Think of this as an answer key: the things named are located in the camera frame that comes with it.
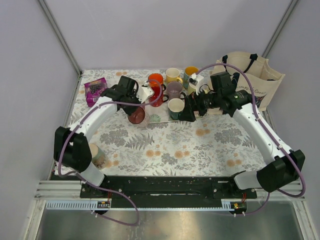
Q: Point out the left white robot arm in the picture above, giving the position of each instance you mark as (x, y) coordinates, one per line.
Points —
(71, 144)

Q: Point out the pink patterned mug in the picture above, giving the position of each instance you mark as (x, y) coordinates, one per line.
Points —
(139, 118)

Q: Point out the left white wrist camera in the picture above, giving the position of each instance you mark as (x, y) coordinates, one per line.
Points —
(144, 92)

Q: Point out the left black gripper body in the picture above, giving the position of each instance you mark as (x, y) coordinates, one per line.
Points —
(129, 109)

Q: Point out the leaf print tray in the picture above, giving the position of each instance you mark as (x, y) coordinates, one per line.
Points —
(158, 114)

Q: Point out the purple snack box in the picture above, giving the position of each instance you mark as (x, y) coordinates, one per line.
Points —
(93, 90)

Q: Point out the yellow mug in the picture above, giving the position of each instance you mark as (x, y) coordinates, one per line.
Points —
(173, 75)

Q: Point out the floral tablecloth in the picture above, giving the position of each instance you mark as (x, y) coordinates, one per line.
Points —
(213, 145)

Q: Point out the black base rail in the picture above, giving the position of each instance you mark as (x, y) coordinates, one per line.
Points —
(174, 191)

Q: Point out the white cable duct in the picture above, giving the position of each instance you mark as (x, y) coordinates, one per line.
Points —
(95, 205)

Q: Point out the dark green mug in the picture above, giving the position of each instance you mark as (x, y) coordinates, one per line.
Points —
(175, 107)

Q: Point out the mauve purple mug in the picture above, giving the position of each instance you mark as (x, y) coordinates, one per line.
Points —
(174, 90)

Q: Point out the red mug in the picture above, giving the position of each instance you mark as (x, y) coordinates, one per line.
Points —
(158, 97)

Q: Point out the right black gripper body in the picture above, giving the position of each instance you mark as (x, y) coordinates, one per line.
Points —
(204, 102)

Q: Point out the cream floral mug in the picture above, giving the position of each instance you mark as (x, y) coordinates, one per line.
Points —
(98, 157)

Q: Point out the beige canvas tote bag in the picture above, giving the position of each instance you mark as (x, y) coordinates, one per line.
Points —
(263, 79)

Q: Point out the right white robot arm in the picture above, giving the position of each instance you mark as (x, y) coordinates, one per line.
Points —
(283, 165)

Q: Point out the orange mug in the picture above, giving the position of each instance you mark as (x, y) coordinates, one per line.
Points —
(155, 79)

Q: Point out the light green mug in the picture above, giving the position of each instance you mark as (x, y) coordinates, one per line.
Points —
(191, 88)

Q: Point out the blue floral mug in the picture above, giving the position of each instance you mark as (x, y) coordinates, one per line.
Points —
(187, 74)

